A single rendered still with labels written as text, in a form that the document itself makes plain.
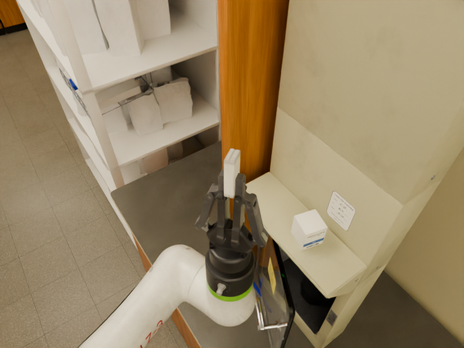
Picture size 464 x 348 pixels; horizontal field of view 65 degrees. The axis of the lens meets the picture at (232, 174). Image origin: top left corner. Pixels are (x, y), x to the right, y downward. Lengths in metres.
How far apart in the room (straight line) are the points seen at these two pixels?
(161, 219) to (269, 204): 0.77
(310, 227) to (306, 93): 0.26
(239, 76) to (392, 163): 0.33
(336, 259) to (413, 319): 0.70
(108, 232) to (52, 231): 0.40
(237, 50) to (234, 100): 0.11
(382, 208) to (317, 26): 0.32
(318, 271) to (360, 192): 0.18
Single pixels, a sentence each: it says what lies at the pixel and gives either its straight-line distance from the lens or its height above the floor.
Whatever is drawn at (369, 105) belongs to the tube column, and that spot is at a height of 1.84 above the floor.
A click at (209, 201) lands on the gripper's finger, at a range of 0.56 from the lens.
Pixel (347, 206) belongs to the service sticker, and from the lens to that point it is 0.74.
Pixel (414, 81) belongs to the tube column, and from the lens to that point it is 0.54.
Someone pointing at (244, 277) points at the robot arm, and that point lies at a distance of 0.66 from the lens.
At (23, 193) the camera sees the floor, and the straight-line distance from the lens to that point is 3.24.
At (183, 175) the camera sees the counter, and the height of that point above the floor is 0.94.
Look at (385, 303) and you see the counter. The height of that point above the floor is 0.94.
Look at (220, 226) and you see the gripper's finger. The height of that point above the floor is 1.69.
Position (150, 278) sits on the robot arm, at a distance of 0.78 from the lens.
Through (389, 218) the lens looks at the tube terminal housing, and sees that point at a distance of 0.68.
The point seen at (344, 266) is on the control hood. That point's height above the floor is 1.51.
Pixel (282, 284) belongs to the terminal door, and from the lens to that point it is 0.88.
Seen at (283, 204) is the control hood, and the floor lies 1.51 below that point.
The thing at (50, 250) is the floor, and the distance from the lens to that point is 2.81.
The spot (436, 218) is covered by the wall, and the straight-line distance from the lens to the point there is 1.24.
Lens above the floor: 2.18
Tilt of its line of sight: 48 degrees down
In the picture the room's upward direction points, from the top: straight up
